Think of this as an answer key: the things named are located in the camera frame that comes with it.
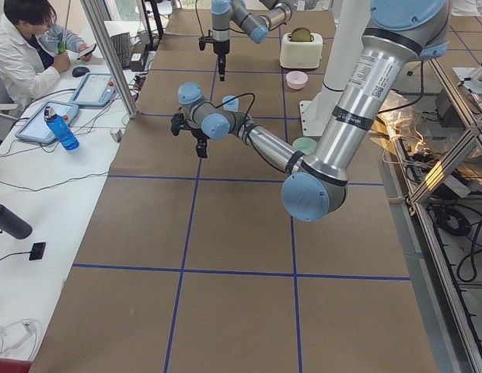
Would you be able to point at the person in white coat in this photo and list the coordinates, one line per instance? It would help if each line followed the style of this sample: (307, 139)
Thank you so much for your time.
(33, 50)

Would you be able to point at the cream toaster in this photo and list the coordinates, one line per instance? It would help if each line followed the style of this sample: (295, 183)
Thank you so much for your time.
(301, 55)

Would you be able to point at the green bowl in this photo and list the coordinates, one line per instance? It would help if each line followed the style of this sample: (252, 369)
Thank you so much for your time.
(304, 144)

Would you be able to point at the bread slice in toaster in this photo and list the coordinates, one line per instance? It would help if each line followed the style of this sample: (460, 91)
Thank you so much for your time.
(301, 35)

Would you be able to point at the aluminium frame post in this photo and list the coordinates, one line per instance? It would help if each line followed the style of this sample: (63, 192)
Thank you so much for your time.
(98, 27)

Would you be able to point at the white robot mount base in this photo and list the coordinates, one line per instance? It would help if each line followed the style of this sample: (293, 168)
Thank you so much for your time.
(350, 18)

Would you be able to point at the pink bowl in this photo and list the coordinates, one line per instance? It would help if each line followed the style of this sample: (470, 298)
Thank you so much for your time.
(296, 80)

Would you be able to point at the dark grey thermos bottle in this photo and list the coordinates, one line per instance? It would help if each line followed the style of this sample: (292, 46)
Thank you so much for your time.
(13, 225)

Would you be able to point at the blue water bottle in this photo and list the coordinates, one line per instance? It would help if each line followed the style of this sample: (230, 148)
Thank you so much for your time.
(60, 129)

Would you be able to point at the far teach pendant tablet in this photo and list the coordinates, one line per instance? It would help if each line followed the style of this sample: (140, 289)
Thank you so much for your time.
(95, 90)

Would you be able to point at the teach pendant tablet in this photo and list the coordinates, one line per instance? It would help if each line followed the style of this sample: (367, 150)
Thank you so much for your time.
(35, 129)
(95, 90)

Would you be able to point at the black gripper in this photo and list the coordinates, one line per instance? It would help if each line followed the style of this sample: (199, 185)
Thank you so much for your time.
(221, 49)
(197, 135)

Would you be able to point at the near teach pendant tablet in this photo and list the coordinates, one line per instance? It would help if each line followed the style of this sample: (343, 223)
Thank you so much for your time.
(35, 129)

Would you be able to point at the small black square device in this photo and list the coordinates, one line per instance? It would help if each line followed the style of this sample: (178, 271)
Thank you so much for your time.
(37, 251)

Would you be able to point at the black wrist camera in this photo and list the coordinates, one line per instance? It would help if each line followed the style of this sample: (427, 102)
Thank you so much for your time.
(203, 41)
(178, 123)

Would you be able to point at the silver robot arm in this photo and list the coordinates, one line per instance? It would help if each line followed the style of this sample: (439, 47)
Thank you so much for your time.
(225, 12)
(396, 33)

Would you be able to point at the black keyboard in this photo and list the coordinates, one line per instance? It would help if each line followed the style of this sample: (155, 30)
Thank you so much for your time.
(122, 46)

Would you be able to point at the black computer mouse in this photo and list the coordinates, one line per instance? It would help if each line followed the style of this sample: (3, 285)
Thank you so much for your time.
(79, 71)

